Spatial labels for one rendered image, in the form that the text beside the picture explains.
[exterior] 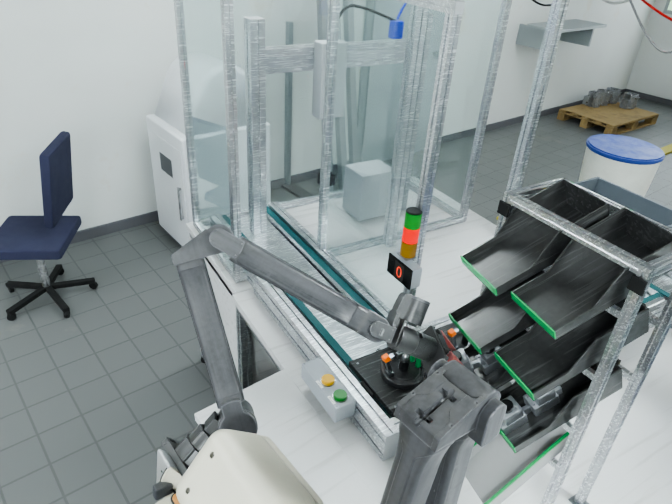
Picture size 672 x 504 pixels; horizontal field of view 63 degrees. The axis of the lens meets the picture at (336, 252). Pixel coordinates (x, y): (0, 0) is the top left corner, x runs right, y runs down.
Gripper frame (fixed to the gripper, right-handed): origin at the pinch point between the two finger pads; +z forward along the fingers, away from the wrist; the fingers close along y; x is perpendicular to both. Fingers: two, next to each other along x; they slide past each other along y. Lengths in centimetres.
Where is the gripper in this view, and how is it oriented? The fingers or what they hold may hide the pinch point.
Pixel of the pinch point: (457, 360)
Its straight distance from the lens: 135.2
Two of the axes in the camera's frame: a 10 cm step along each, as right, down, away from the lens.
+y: -1.8, -6.0, 7.8
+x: -5.6, 7.1, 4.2
